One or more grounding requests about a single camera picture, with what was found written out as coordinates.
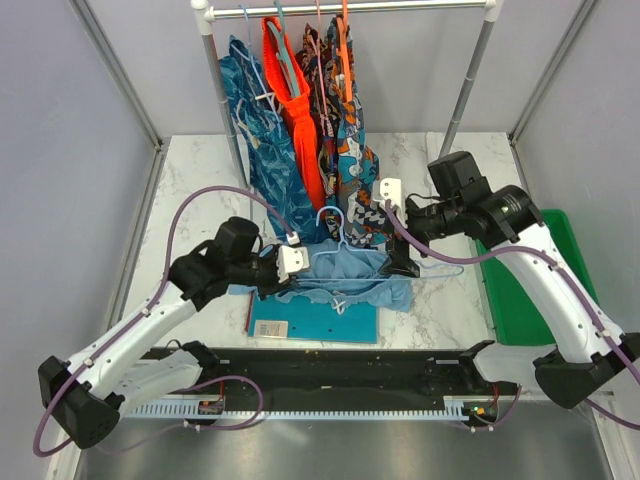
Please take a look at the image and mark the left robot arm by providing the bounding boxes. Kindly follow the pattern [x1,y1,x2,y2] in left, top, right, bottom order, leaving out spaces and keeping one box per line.
[37,216,310,449]

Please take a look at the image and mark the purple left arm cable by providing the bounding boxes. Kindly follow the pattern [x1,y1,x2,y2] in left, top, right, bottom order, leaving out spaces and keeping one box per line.
[32,185,301,457]

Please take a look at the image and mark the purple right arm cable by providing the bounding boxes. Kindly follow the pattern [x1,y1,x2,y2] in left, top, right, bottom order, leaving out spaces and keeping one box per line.
[384,199,640,430]

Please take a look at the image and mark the white metal clothes rack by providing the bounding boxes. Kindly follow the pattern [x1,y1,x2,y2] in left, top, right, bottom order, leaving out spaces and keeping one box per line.
[190,0,505,156]

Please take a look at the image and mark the orange plastic hanger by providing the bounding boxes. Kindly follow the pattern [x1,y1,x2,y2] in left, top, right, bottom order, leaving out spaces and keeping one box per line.
[334,0,353,102]

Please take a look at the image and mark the blue patterned shorts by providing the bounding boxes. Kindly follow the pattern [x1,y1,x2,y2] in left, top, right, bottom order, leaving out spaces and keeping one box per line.
[220,36,329,244]

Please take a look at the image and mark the left aluminium frame post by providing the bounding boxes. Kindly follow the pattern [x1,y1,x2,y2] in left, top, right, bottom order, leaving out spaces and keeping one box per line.
[67,0,165,154]

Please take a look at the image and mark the light blue shorts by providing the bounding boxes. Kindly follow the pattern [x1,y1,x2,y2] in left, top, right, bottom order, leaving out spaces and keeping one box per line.
[228,238,414,315]

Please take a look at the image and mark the orange shorts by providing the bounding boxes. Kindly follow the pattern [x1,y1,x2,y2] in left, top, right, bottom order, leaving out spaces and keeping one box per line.
[262,17,325,210]

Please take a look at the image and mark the colourful cartoon print shorts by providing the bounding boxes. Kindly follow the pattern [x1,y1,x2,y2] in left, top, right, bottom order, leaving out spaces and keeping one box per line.
[325,15,387,248]

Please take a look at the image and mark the light blue cable duct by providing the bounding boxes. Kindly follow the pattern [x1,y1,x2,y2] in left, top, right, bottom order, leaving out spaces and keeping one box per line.
[126,396,469,422]

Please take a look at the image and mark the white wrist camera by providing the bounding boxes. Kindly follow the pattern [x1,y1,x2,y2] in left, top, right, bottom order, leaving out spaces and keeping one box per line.
[276,232,311,283]
[371,177,406,226]

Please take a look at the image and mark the pink plastic hanger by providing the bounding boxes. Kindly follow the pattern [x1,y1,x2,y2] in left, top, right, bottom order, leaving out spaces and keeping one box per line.
[307,0,328,129]

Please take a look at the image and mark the green plastic bin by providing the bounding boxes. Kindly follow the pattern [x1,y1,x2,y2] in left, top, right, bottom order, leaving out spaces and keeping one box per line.
[479,209,599,346]

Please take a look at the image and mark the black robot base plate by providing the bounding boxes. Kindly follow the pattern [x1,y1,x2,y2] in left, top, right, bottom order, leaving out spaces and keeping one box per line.
[144,342,521,414]

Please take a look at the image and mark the teal folder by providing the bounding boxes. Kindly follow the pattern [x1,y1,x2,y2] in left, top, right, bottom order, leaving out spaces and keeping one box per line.
[245,295,378,344]

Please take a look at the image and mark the teal plastic hanger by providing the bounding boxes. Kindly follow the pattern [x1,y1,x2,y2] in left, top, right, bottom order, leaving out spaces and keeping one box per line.
[267,0,301,99]

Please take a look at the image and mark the aluminium frame post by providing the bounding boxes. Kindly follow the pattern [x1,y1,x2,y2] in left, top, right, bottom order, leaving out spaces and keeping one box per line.
[507,0,601,146]
[67,0,165,154]

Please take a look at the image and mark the light blue wire hanger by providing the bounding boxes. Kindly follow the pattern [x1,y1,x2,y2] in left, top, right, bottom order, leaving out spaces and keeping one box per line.
[297,206,464,291]

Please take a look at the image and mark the dark comic print shorts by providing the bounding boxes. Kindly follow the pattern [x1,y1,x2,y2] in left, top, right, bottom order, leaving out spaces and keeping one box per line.
[294,24,341,201]

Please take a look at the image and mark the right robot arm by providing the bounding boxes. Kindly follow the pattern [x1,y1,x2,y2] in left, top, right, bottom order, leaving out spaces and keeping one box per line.
[372,151,639,409]

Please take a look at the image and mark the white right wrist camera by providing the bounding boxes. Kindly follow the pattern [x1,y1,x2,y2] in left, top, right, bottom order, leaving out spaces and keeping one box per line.
[371,177,406,226]

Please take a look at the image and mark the right aluminium frame post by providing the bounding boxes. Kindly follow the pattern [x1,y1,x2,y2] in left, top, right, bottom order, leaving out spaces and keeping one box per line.
[507,0,601,146]

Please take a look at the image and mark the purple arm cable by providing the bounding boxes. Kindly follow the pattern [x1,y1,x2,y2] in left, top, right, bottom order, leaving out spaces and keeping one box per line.
[384,199,640,430]
[32,185,301,457]

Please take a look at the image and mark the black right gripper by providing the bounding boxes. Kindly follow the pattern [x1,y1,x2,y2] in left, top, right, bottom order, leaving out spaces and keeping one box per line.
[379,195,463,278]

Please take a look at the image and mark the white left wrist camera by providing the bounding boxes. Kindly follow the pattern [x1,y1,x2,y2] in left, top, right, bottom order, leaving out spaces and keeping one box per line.
[276,232,311,283]

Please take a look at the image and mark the blue plastic hanger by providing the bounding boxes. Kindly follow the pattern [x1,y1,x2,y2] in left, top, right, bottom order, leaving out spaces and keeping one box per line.
[239,4,280,115]

